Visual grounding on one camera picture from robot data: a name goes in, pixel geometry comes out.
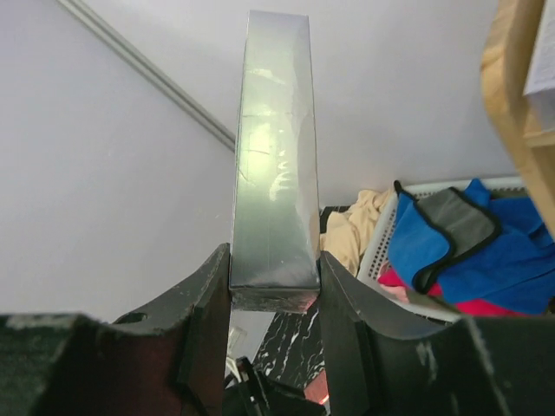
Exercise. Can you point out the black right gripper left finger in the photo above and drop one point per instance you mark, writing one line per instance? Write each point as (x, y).
(166, 357)

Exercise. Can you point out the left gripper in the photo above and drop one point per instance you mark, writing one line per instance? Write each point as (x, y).
(249, 392)

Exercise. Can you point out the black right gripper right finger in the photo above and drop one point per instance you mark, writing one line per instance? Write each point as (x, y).
(381, 359)

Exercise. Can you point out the red 3D toothpaste box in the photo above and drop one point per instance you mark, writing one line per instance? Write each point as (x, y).
(317, 390)

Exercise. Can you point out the silver toothpaste box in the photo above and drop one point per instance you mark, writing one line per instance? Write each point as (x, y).
(275, 245)

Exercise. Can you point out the wooden shelf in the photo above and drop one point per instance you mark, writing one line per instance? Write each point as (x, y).
(504, 68)

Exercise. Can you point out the magenta cloth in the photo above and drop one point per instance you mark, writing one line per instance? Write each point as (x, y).
(393, 284)

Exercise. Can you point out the beige cloth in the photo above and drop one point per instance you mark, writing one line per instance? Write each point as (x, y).
(348, 233)

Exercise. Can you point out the grey cloth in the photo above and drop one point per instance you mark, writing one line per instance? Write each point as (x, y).
(466, 226)

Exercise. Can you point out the blue cloth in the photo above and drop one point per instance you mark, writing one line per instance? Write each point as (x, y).
(478, 251)

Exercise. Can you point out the aluminium rail frame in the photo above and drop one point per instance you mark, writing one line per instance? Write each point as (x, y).
(141, 64)

